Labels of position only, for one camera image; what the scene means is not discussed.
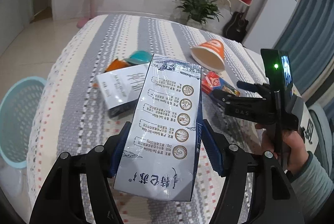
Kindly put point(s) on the black acoustic guitar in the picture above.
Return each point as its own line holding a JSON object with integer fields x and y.
{"x": 235, "y": 29}

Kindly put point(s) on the light blue trash basket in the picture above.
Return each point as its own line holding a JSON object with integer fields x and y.
{"x": 18, "y": 109}

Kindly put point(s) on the striped woven rug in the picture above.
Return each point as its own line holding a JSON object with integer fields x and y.
{"x": 73, "y": 112}

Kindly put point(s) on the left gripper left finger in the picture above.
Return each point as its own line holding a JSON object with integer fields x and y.
{"x": 60, "y": 198}

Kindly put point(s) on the orange wrapper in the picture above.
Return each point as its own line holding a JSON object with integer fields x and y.
{"x": 117, "y": 64}

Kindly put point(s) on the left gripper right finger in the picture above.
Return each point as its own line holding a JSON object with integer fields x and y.
{"x": 273, "y": 199}

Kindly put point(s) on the white refrigerator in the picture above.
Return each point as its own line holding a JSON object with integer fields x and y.
{"x": 269, "y": 24}

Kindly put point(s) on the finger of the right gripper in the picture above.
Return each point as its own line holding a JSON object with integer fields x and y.
{"x": 261, "y": 89}
{"x": 223, "y": 98}

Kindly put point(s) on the red blue card box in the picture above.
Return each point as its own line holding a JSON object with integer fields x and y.
{"x": 212, "y": 81}

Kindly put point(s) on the green potted plant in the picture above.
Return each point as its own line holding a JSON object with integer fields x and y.
{"x": 199, "y": 12}

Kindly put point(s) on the pink coat rack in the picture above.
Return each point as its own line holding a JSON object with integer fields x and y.
{"x": 92, "y": 13}

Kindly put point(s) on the orange paper cup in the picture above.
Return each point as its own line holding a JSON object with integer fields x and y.
{"x": 210, "y": 55}

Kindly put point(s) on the white blue milk carton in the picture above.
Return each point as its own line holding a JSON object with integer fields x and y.
{"x": 161, "y": 153}

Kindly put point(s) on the teal small pouch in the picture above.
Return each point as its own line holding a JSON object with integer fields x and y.
{"x": 139, "y": 58}

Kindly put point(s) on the blue grey curtain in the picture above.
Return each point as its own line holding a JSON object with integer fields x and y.
{"x": 308, "y": 39}

